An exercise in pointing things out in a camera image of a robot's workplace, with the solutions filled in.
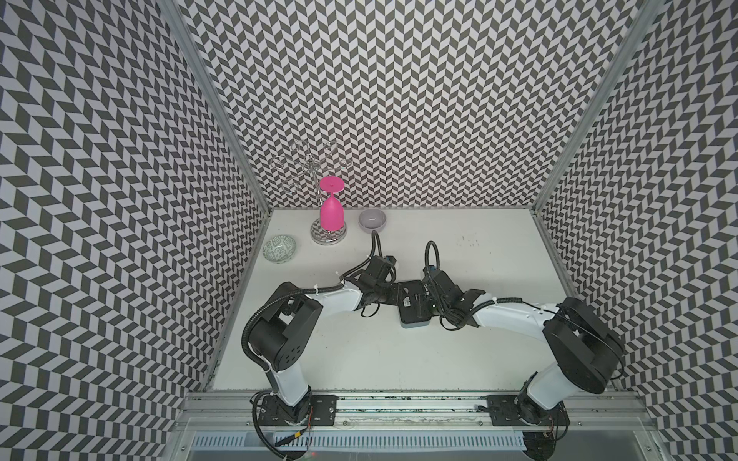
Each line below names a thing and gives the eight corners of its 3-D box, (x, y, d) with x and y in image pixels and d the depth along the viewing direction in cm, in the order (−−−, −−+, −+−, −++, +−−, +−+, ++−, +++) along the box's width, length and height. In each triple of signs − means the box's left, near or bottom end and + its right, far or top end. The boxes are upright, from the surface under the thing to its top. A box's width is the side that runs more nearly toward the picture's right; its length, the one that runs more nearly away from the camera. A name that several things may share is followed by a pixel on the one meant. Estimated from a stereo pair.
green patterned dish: (261, 266, 103) (258, 260, 100) (269, 241, 110) (266, 235, 107) (292, 266, 103) (290, 261, 100) (298, 241, 110) (296, 235, 107)
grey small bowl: (359, 233, 114) (358, 220, 108) (363, 220, 119) (362, 207, 113) (383, 236, 113) (383, 223, 107) (386, 223, 118) (386, 209, 112)
